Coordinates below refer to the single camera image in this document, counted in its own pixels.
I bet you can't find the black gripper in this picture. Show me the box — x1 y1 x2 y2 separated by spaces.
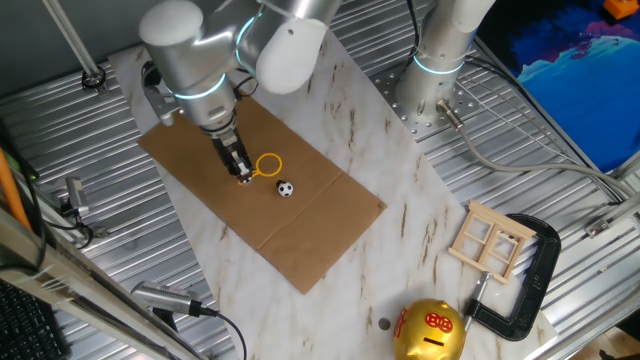
209 128 254 182

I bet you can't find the yellow bubble ring wand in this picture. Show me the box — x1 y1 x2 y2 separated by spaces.
237 152 284 186

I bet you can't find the brown cardboard sheet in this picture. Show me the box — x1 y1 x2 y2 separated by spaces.
137 94 388 295

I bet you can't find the slim aluminium pole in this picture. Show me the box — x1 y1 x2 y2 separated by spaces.
42 0 109 96

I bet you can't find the orange pole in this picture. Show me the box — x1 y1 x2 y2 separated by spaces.
0 147 32 231

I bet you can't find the gold piggy bank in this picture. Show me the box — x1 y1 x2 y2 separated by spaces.
392 298 467 360

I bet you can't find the black keyboard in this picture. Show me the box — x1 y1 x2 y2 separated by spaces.
0 279 69 360

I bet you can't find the black C-clamp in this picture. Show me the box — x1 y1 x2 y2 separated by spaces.
462 213 562 343

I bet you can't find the blue printed poster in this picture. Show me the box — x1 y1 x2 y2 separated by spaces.
477 0 640 174

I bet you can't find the orange block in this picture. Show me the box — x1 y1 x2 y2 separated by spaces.
602 0 640 21

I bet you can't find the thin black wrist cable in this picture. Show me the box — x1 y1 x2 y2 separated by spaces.
234 74 260 99

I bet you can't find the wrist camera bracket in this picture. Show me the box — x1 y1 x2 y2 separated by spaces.
142 74 181 127

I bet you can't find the black coiled cable loop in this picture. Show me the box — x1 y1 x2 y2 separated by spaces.
141 60 162 87

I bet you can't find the silver ribbed camera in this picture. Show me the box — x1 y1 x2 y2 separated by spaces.
130 280 204 331

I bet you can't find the black camera cable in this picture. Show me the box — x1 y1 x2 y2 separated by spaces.
199 307 249 360

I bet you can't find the aluminium frame beam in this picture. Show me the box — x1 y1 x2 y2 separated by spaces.
0 207 201 360

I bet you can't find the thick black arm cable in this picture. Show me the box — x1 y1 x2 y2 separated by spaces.
405 0 422 57

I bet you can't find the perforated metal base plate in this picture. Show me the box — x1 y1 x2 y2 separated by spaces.
369 59 481 144

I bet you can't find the grey base cable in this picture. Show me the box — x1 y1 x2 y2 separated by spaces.
435 98 634 199

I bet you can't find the wooden window frame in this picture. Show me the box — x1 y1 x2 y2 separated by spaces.
448 198 537 286

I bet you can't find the aluminium profile rail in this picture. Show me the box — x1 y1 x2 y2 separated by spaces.
584 192 640 239

